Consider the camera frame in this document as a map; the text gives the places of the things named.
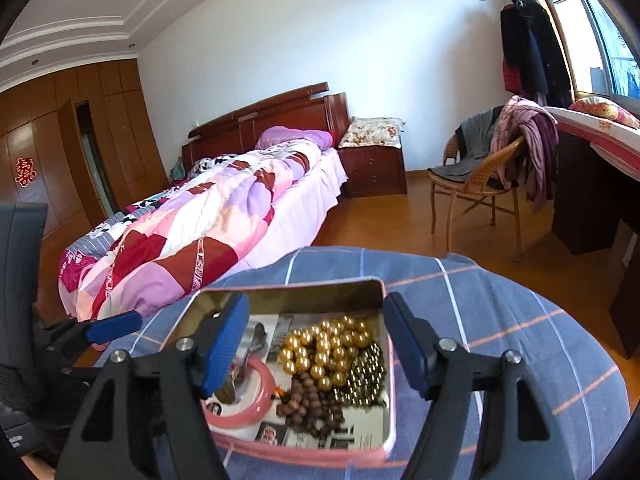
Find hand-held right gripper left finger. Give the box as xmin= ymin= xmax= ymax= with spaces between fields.
xmin=55 ymin=292 xmax=251 ymax=480

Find wicker chair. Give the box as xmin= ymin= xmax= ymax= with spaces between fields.
xmin=427 ymin=120 xmax=528 ymax=261

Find pink patchwork quilt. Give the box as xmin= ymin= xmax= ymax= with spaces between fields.
xmin=59 ymin=140 xmax=326 ymax=321

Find grey garment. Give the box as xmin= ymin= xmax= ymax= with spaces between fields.
xmin=429 ymin=110 xmax=506 ymax=183

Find pink metal tin box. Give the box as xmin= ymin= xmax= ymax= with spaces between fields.
xmin=167 ymin=277 xmax=398 ymax=456

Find white pad with red edge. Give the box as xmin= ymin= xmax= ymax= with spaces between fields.
xmin=544 ymin=105 xmax=640 ymax=181

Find purple pillow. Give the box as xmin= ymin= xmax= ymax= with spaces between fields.
xmin=255 ymin=126 xmax=335 ymax=151

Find large gold bead necklace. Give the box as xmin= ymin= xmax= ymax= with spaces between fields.
xmin=277 ymin=316 xmax=373 ymax=393

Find small metal bead chain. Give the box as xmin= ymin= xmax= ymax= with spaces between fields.
xmin=332 ymin=342 xmax=388 ymax=411

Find round table blue checked cloth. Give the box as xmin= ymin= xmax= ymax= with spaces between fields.
xmin=92 ymin=246 xmax=621 ymax=480

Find dark wooden desk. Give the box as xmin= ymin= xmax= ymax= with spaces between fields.
xmin=550 ymin=105 xmax=640 ymax=361

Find red hanging garment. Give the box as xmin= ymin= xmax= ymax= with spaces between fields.
xmin=502 ymin=57 xmax=523 ymax=96

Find dark wooden nightstand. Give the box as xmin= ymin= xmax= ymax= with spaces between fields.
xmin=338 ymin=145 xmax=407 ymax=198

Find floral cushion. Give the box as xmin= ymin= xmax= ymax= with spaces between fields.
xmin=567 ymin=96 xmax=640 ymax=128

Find pink and purple clothes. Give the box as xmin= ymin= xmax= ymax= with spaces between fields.
xmin=490 ymin=96 xmax=560 ymax=213

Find window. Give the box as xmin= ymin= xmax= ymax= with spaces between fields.
xmin=530 ymin=0 xmax=640 ymax=106

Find brown wooden wardrobe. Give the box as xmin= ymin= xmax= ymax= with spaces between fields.
xmin=0 ymin=57 xmax=168 ymax=261

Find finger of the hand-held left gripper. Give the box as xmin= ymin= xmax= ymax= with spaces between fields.
xmin=42 ymin=310 xmax=144 ymax=361

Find brown wooden bead bracelet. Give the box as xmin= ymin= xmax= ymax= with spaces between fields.
xmin=275 ymin=372 xmax=346 ymax=438

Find black hanging coat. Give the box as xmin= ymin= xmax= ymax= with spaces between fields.
xmin=500 ymin=0 xmax=573 ymax=108

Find wooden bed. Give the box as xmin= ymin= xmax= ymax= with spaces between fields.
xmin=57 ymin=81 xmax=351 ymax=323

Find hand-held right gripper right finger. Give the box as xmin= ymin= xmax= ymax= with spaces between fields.
xmin=382 ymin=291 xmax=593 ymax=480

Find floral pillow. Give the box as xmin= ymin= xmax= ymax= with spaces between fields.
xmin=339 ymin=116 xmax=403 ymax=150

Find red paper decoration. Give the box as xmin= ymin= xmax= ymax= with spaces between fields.
xmin=15 ymin=156 xmax=37 ymax=187

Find pink bangle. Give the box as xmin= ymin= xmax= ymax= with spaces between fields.
xmin=205 ymin=355 xmax=276 ymax=428

